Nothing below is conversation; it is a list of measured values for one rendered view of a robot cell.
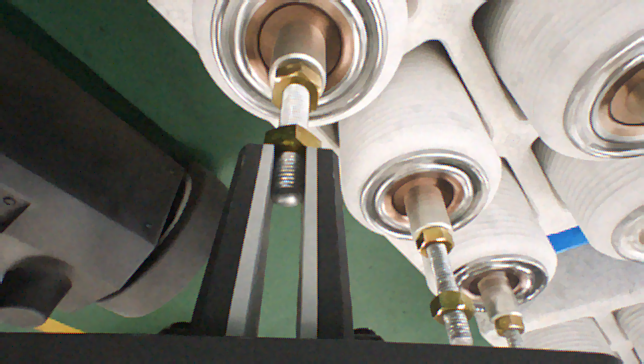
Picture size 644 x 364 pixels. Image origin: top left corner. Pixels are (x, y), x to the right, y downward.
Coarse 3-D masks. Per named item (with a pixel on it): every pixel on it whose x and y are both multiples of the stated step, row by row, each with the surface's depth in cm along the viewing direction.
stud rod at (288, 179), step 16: (288, 96) 13; (304, 96) 14; (288, 112) 13; (304, 112) 13; (288, 160) 11; (304, 160) 11; (272, 176) 11; (288, 176) 10; (304, 176) 11; (272, 192) 10; (288, 192) 10
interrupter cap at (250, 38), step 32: (224, 0) 15; (256, 0) 15; (288, 0) 16; (320, 0) 16; (352, 0) 16; (224, 32) 16; (256, 32) 17; (320, 32) 17; (352, 32) 16; (384, 32) 16; (224, 64) 17; (256, 64) 17; (352, 64) 17; (256, 96) 19; (320, 96) 18; (352, 96) 19
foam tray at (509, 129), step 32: (160, 0) 23; (416, 0) 23; (448, 0) 23; (480, 0) 23; (192, 32) 24; (416, 32) 24; (448, 32) 24; (480, 64) 25; (480, 96) 27; (512, 96) 31; (320, 128) 29; (512, 128) 29; (512, 160) 31; (544, 192) 33; (544, 224) 36; (576, 224) 36; (416, 256) 40
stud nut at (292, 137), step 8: (280, 128) 11; (288, 128) 11; (296, 128) 11; (304, 128) 12; (272, 136) 11; (280, 136) 11; (288, 136) 11; (296, 136) 11; (304, 136) 11; (312, 136) 12; (272, 144) 11; (280, 144) 11; (288, 144) 11; (296, 144) 11; (304, 144) 11; (312, 144) 11; (320, 144) 12; (280, 152) 11; (296, 152) 11; (304, 152) 11
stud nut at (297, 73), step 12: (276, 72) 14; (288, 72) 14; (300, 72) 14; (312, 72) 14; (276, 84) 14; (288, 84) 14; (300, 84) 14; (312, 84) 14; (276, 96) 14; (312, 96) 14; (312, 108) 15
